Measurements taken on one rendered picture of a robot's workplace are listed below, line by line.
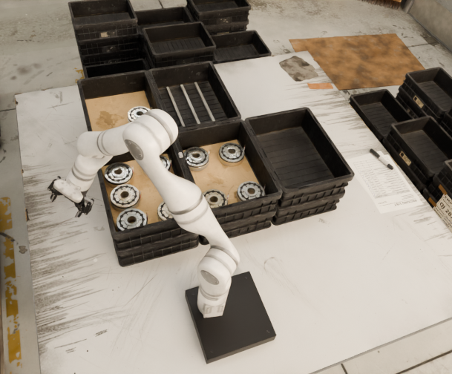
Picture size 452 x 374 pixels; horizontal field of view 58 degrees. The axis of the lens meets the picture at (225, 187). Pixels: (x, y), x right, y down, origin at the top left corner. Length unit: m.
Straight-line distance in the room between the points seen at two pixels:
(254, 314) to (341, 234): 0.52
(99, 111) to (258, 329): 1.10
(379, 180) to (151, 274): 1.08
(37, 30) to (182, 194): 3.24
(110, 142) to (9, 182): 1.81
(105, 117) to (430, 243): 1.44
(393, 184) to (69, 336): 1.43
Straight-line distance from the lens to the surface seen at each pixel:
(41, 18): 4.21
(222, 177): 1.59
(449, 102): 3.18
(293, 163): 1.70
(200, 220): 1.00
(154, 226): 1.34
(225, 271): 1.11
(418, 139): 2.77
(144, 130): 0.88
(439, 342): 2.52
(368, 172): 1.96
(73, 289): 1.53
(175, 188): 0.94
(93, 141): 1.14
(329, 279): 1.59
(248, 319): 1.41
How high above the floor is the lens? 2.06
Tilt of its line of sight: 52 degrees down
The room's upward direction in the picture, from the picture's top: 8 degrees clockwise
